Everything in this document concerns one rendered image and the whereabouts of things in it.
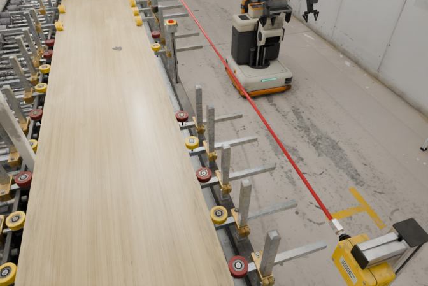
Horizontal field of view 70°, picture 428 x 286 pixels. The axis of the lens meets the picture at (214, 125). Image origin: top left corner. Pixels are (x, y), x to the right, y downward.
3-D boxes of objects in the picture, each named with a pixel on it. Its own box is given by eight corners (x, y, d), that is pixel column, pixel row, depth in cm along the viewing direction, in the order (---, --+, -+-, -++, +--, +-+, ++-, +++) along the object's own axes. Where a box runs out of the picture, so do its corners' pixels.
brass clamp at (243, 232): (240, 211, 156) (241, 206, 152) (250, 235, 146) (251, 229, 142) (228, 214, 154) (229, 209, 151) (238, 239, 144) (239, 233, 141)
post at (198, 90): (202, 142, 213) (200, 83, 181) (203, 145, 210) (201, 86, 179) (197, 143, 212) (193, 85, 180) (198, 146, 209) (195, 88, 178)
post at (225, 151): (225, 200, 177) (228, 141, 146) (227, 206, 175) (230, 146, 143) (220, 202, 177) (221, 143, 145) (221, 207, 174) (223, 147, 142)
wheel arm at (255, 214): (293, 202, 159) (295, 197, 157) (296, 207, 157) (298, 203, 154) (213, 225, 150) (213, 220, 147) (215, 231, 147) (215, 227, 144)
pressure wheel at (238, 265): (249, 282, 128) (251, 270, 121) (232, 290, 126) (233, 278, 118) (241, 264, 134) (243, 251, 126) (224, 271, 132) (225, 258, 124)
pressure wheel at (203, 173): (202, 194, 162) (202, 180, 154) (193, 185, 166) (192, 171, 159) (214, 186, 165) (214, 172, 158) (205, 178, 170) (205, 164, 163)
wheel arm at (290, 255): (321, 243, 139) (323, 238, 137) (325, 250, 137) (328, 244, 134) (231, 272, 129) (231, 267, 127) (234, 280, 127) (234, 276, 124)
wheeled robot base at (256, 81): (223, 71, 402) (224, 53, 385) (269, 64, 415) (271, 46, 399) (241, 100, 353) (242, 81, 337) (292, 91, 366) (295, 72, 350)
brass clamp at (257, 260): (261, 254, 135) (262, 249, 132) (275, 285, 126) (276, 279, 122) (248, 258, 134) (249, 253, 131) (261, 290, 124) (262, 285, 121)
